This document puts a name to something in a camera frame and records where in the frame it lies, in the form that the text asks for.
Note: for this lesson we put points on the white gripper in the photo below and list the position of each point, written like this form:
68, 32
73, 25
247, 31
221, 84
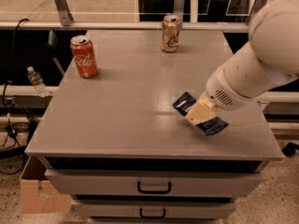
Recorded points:
220, 94

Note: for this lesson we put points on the blue rxbar blueberry wrapper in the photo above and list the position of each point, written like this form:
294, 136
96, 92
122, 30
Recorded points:
185, 102

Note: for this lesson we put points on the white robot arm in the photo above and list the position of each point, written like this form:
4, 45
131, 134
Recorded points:
268, 60

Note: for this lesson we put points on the gold soda can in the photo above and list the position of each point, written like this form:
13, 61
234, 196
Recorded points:
171, 27

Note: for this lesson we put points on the red coke can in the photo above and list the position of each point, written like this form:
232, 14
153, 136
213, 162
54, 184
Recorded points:
83, 55

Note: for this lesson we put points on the grey drawer cabinet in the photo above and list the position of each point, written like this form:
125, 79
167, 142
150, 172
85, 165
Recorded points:
124, 119

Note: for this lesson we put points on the lower grey drawer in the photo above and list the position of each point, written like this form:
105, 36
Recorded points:
152, 209

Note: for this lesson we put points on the grey drawer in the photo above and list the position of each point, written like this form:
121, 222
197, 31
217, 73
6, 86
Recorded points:
152, 209
153, 183

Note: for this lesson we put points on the upper grey drawer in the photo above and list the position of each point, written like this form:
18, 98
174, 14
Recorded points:
153, 183

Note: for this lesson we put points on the clear plastic water bottle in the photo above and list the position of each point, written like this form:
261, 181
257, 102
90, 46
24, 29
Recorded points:
37, 82

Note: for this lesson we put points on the brown cardboard box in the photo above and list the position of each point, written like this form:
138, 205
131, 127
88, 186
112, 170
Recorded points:
38, 195

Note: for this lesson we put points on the middle metal railing post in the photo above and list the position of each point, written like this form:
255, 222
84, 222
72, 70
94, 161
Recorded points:
179, 8

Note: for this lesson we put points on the right metal railing bracket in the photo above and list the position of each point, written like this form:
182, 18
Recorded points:
260, 0

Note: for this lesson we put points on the metal railing bracket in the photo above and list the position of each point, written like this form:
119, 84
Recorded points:
65, 16
260, 0

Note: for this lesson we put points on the left metal railing bracket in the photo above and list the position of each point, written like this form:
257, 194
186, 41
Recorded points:
65, 16

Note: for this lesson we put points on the green handled tool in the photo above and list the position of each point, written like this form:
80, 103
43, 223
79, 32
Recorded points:
51, 46

